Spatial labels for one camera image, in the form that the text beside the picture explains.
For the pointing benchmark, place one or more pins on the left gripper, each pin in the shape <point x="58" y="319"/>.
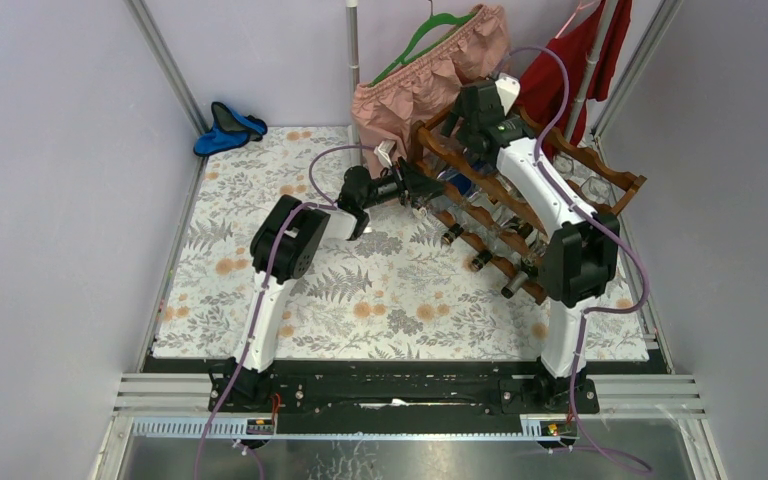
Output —
<point x="411" y="182"/>

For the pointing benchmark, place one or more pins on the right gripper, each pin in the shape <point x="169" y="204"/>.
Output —
<point x="452" y="119"/>

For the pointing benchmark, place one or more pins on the blue glass bottle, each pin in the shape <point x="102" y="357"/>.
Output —
<point x="465" y="187"/>

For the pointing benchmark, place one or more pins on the clear liquor bottle gold label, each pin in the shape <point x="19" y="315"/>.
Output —
<point x="463" y="222"/>

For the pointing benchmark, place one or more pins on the clear square liquor bottle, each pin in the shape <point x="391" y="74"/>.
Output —
<point x="496" y="247"/>

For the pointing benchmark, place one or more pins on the dark green wine bottle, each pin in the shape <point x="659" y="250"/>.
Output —
<point x="525" y="273"/>

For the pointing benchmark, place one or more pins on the clear glass bottle tall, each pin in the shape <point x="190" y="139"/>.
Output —
<point x="433" y="146"/>

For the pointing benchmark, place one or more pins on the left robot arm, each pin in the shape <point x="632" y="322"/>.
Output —
<point x="283" y="250"/>

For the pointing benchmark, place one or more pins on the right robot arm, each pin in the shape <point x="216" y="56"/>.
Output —
<point x="503" y="157"/>

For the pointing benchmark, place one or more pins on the wooden wine rack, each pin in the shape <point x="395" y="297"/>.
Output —
<point x="523" y="205"/>

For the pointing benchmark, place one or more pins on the red garment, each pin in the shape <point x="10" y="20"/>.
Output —
<point x="541" y="85"/>

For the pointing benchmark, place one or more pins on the pink skirt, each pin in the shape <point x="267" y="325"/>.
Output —
<point x="386" y="109"/>

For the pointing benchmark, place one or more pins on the green clothes hanger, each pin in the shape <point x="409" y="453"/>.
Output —
<point x="417" y="46"/>

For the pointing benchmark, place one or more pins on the floral tablecloth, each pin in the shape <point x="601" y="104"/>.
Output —
<point x="396" y="293"/>

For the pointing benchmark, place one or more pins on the pink clothes hanger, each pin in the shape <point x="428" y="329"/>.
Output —
<point x="581" y="11"/>

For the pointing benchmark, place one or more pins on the blue cloth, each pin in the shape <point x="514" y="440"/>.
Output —
<point x="230" y="130"/>

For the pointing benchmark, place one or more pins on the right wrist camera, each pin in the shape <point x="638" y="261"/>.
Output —
<point x="508" y="89"/>

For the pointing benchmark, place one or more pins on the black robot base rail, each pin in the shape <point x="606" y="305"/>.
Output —
<point x="399" y="397"/>

